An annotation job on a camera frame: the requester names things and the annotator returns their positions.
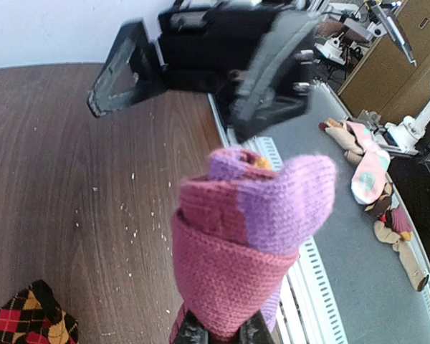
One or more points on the beige sock on floor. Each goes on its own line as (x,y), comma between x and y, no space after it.
(344,138)

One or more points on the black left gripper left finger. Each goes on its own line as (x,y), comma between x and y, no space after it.
(191,331)

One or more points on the maroon purple striped sock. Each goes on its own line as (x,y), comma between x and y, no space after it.
(222,272)

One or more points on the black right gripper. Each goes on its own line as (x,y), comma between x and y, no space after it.
(264,52)

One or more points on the black red yellow argyle sock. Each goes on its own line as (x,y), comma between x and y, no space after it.
(33,315)

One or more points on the pink white sock on floor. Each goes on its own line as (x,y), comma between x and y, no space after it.
(369,179)

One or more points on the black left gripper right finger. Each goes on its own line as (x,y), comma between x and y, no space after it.
(255,331)

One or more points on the front aluminium rail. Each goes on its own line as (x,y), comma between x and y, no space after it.
(346,286)

